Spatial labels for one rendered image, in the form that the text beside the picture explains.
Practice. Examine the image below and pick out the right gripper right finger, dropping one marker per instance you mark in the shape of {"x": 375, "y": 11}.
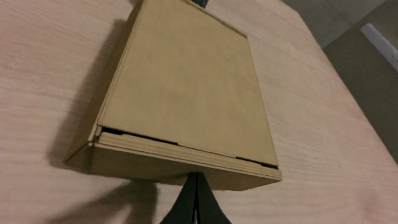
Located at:
{"x": 208, "y": 209}

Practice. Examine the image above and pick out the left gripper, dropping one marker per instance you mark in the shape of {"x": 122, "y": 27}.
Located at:
{"x": 201, "y": 3}

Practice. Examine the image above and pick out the brown cardboard box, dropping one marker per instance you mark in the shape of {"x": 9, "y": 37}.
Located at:
{"x": 178, "y": 74}

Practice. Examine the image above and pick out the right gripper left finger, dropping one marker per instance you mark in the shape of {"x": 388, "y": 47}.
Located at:
{"x": 184, "y": 209}

